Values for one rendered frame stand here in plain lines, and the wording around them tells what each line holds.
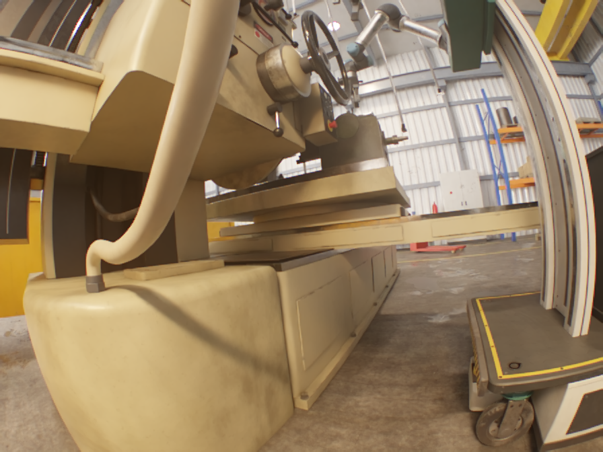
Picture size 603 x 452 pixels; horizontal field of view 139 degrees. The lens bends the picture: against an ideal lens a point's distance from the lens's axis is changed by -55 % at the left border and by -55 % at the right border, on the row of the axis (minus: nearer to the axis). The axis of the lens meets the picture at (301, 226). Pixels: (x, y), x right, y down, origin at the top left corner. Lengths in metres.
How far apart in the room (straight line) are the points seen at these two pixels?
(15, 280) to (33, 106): 2.22
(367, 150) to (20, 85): 1.33
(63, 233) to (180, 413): 0.76
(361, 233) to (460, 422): 0.98
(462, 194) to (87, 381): 7.68
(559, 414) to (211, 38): 0.88
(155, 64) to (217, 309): 0.58
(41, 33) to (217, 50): 1.31
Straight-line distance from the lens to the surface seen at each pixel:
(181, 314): 0.56
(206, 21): 0.18
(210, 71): 0.18
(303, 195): 1.21
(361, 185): 1.11
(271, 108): 0.85
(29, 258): 2.83
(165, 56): 0.64
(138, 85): 0.62
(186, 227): 1.32
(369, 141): 1.21
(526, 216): 1.35
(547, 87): 0.87
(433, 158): 8.34
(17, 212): 1.09
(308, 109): 1.07
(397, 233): 1.24
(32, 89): 0.82
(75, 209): 1.10
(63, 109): 0.80
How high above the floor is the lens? 0.68
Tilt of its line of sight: 3 degrees up
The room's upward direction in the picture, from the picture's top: 5 degrees counter-clockwise
